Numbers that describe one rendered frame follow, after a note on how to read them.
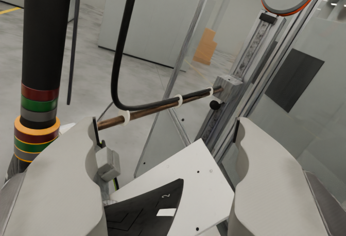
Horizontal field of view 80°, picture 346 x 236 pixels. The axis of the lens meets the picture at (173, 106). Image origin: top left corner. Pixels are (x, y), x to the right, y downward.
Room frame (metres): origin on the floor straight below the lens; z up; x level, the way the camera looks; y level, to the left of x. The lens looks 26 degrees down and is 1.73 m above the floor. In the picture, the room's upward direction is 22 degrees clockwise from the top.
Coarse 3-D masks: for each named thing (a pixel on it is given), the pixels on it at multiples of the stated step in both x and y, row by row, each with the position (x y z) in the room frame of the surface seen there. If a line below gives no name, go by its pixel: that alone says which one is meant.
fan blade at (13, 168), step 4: (12, 156) 0.48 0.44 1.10; (12, 160) 0.45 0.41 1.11; (16, 160) 0.43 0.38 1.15; (12, 164) 0.44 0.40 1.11; (16, 164) 0.41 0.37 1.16; (8, 168) 0.46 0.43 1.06; (12, 168) 0.42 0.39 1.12; (16, 168) 0.40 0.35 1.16; (8, 172) 0.44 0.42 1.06; (12, 172) 0.41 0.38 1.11; (16, 172) 0.39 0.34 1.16; (8, 176) 0.43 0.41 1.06; (4, 184) 0.43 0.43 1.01
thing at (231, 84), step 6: (216, 78) 0.71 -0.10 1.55; (222, 78) 0.70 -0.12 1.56; (228, 78) 0.73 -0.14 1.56; (234, 78) 0.76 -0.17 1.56; (240, 78) 0.77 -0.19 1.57; (216, 84) 0.70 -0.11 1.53; (222, 84) 0.69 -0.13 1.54; (228, 84) 0.68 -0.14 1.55; (234, 84) 0.68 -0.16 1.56; (240, 84) 0.73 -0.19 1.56; (228, 90) 0.68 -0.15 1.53; (234, 90) 0.69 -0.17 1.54; (216, 96) 0.69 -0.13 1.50; (222, 96) 0.68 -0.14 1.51; (228, 96) 0.68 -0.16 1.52; (234, 96) 0.73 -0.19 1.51
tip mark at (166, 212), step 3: (159, 210) 0.25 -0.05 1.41; (162, 210) 0.25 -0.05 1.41; (165, 210) 0.25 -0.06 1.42; (168, 210) 0.25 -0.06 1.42; (171, 210) 0.25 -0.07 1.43; (174, 210) 0.25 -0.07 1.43; (159, 213) 0.24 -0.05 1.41; (162, 213) 0.24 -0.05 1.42; (165, 213) 0.24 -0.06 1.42; (168, 213) 0.24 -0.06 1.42; (171, 213) 0.24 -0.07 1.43; (174, 213) 0.24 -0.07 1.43
